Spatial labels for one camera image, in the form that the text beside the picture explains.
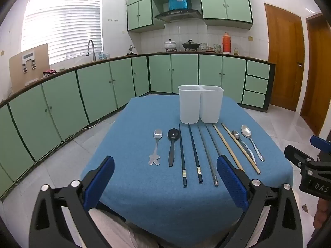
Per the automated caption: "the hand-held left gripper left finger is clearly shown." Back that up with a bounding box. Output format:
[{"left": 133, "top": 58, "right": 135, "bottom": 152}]
[{"left": 29, "top": 156, "right": 115, "bottom": 248}]

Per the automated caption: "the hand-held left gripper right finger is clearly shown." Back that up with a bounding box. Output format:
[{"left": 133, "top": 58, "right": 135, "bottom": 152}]
[{"left": 217, "top": 155, "right": 303, "bottom": 248}]

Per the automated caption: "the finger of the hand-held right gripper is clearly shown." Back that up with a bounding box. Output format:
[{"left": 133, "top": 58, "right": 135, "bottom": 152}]
[
  {"left": 284, "top": 145, "right": 314, "bottom": 169},
  {"left": 310, "top": 135, "right": 331, "bottom": 158}
]

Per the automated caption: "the bamboo chopstick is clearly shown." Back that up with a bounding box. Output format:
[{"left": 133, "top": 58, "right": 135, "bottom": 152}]
[
  {"left": 221, "top": 123, "right": 261, "bottom": 174},
  {"left": 212, "top": 124, "right": 245, "bottom": 172}
]

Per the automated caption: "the small metal spoon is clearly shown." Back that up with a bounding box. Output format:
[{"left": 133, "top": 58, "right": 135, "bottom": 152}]
[{"left": 232, "top": 130, "right": 257, "bottom": 164}]

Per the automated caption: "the large metal spoon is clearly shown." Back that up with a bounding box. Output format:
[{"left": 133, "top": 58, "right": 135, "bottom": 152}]
[{"left": 241, "top": 124, "right": 265, "bottom": 162}]

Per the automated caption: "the metal spoon with flower handle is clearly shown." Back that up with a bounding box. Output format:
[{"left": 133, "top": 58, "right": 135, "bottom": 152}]
[{"left": 148, "top": 129, "right": 163, "bottom": 166}]

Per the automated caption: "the black plastic spoon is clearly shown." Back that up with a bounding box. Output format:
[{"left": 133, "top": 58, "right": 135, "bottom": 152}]
[{"left": 167, "top": 128, "right": 179, "bottom": 167}]

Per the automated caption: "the white two-compartment utensil holder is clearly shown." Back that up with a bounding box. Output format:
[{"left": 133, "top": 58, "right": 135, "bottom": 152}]
[{"left": 178, "top": 85, "right": 224, "bottom": 124}]

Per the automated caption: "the person's right hand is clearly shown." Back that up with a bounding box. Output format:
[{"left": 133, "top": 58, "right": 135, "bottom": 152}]
[{"left": 314, "top": 198, "right": 331, "bottom": 229}]

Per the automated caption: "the blue tablecloth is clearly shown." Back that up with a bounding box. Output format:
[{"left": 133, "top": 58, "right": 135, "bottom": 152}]
[{"left": 81, "top": 94, "right": 294, "bottom": 248}]

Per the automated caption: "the brown wooden door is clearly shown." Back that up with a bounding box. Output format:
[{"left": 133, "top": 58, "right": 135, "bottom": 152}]
[
  {"left": 264, "top": 3, "right": 305, "bottom": 112},
  {"left": 300, "top": 12, "right": 331, "bottom": 136}
]

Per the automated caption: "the green base cabinet unit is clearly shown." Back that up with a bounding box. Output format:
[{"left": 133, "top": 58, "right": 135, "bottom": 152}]
[{"left": 0, "top": 53, "right": 276, "bottom": 199}]

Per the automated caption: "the orange thermos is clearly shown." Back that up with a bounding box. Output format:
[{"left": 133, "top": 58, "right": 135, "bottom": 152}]
[{"left": 222, "top": 32, "right": 231, "bottom": 55}]

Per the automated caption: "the metal kitchen faucet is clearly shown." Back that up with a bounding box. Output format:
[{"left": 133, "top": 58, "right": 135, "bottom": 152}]
[{"left": 86, "top": 39, "right": 97, "bottom": 62}]

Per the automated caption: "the brown cardboard box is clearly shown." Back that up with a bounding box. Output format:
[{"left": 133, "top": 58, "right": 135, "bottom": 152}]
[{"left": 9, "top": 43, "right": 50, "bottom": 93}]

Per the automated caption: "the white window blind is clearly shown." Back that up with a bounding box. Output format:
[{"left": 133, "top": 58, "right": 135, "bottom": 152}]
[{"left": 21, "top": 0, "right": 103, "bottom": 65}]

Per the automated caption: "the black range hood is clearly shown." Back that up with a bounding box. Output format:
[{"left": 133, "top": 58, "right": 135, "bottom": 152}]
[{"left": 155, "top": 9, "right": 203, "bottom": 23}]

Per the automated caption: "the blue box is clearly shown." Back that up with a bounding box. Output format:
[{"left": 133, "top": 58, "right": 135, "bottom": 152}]
[{"left": 169, "top": 0, "right": 188, "bottom": 11}]

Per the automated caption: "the white power cable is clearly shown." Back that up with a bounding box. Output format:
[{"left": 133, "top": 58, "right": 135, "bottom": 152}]
[{"left": 66, "top": 117, "right": 101, "bottom": 141}]

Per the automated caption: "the green wall cabinet unit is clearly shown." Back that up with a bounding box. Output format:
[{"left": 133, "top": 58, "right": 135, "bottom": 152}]
[{"left": 126, "top": 0, "right": 253, "bottom": 33}]

